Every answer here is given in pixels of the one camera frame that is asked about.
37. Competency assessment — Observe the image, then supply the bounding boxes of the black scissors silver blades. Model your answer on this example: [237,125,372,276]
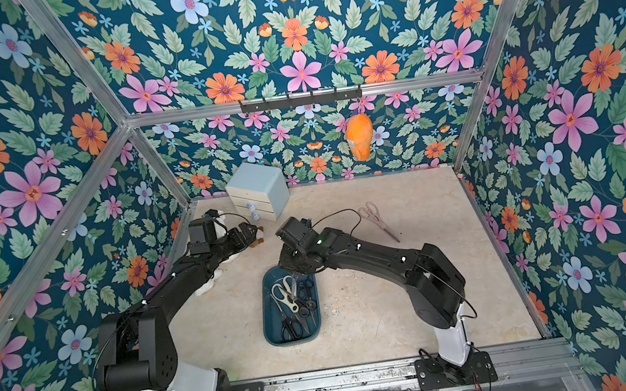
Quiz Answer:
[295,297,318,335]

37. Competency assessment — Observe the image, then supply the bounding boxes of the pink handled scissors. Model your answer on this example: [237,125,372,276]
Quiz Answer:
[358,201,400,243]

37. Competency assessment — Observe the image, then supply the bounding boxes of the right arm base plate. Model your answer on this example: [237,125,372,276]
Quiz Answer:
[414,350,499,391]

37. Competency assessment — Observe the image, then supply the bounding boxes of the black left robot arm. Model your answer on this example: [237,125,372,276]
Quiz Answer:
[94,222,260,391]

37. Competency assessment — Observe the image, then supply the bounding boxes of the blue black handled scissors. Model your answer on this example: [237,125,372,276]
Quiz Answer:
[273,299,305,342]

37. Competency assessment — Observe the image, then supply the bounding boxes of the cream kitchen shears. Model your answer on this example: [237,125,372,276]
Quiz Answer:
[270,275,300,316]

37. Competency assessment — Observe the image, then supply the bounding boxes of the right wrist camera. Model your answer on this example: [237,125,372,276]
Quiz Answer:
[276,217,318,255]

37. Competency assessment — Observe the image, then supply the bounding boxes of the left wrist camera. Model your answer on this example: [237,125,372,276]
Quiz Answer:
[187,217,221,257]

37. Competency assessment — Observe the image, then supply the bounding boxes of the orange hanging plush toy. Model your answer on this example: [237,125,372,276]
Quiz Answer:
[345,114,374,162]

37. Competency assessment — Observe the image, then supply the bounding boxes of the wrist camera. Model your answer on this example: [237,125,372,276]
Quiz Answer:
[187,217,221,257]
[276,217,318,255]

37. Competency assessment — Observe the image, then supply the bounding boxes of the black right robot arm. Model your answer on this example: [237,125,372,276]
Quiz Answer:
[276,222,472,367]

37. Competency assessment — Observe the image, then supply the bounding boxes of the light blue drawer cabinet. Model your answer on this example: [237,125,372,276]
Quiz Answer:
[225,163,290,221]

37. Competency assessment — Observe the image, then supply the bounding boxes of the teal plastic storage box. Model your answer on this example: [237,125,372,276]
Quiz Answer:
[261,267,322,347]

